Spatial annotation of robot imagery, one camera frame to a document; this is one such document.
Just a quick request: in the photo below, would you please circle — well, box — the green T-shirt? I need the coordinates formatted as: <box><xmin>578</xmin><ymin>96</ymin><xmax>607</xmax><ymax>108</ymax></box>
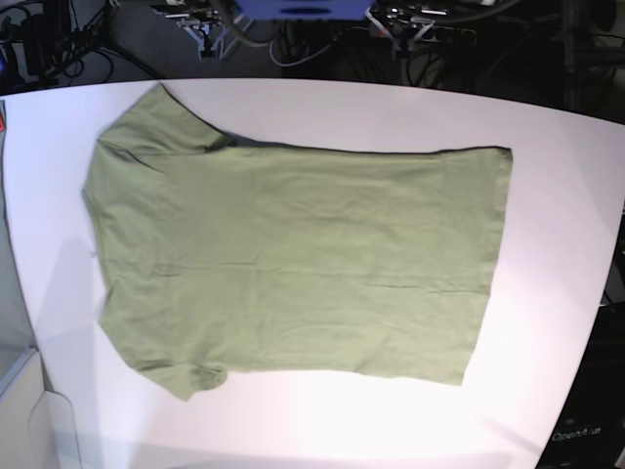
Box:
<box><xmin>84</xmin><ymin>86</ymin><xmax>513</xmax><ymax>400</ymax></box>

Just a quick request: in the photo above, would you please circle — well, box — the black power strip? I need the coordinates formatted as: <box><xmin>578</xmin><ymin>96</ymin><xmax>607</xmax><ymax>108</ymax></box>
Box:
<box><xmin>368</xmin><ymin>22</ymin><xmax>478</xmax><ymax>47</ymax></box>

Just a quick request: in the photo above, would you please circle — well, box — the blue box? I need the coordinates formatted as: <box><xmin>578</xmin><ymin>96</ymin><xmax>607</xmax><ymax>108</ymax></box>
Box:
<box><xmin>235</xmin><ymin>0</ymin><xmax>374</xmax><ymax>21</ymax></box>

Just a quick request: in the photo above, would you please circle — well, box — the black OpenArm case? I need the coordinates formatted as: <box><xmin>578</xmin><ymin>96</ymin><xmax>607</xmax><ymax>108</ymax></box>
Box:
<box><xmin>537</xmin><ymin>303</ymin><xmax>624</xmax><ymax>468</ymax></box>

